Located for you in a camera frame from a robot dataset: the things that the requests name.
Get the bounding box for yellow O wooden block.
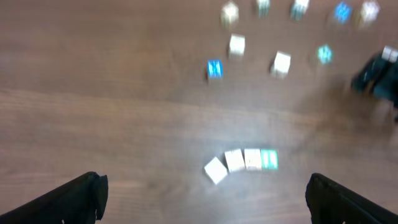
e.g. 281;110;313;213
356;0;380;29

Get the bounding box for green-edged picture wooden block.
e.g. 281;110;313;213
224;149;246;172

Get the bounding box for blue-top wooden block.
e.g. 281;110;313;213
332;1;353;24

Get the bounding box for green 7 wooden block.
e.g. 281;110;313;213
261;149;279;170

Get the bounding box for blue D wooden block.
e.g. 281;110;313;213
270;51;291;79

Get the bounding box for yellow-edged wooden block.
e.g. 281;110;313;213
220;1;239;29

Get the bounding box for red Y wooden block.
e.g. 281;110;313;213
244;149;262;170

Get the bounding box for green J wooden block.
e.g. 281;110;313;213
290;0;310;21

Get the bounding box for blue X wooden block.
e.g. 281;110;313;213
206;59;223;80

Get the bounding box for plain globe wooden block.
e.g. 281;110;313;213
228;34;246;58

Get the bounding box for green 4 wooden block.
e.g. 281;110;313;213
317;44;333;65

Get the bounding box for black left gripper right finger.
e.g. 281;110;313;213
305;173;397;224

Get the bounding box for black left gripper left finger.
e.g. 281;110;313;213
1;172;109;223

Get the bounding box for green K wooden block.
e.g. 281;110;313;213
255;0;271;17

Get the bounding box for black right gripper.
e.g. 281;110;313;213
351;52;397;109

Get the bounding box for yellow-top wooden block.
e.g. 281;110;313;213
204;157;228;185

